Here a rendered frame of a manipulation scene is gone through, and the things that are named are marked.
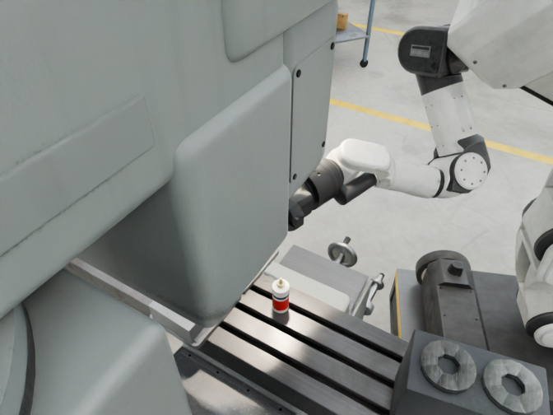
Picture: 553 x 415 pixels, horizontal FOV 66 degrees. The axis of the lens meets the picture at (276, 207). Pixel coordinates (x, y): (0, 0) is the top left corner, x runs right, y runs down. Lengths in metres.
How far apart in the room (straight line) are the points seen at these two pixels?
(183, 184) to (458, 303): 1.31
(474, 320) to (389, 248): 1.03
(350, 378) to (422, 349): 0.22
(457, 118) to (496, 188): 2.14
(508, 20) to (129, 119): 0.68
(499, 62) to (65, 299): 0.78
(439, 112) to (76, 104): 0.83
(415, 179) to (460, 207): 1.93
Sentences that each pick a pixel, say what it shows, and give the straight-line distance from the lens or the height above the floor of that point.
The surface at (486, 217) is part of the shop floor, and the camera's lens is 2.87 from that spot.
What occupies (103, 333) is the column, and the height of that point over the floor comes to 1.53.
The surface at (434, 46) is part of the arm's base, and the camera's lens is 0.98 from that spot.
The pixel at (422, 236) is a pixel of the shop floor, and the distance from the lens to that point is 2.60.
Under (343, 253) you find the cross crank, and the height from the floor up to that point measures 0.62.
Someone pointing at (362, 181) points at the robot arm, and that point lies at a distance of 0.88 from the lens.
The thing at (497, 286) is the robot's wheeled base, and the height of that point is 0.57.
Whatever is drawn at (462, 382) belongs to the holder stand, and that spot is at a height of 1.10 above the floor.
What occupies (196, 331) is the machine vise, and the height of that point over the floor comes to 0.94.
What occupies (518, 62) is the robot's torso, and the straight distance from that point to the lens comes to 0.89.
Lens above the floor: 1.78
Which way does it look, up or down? 42 degrees down
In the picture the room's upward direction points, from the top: straight up
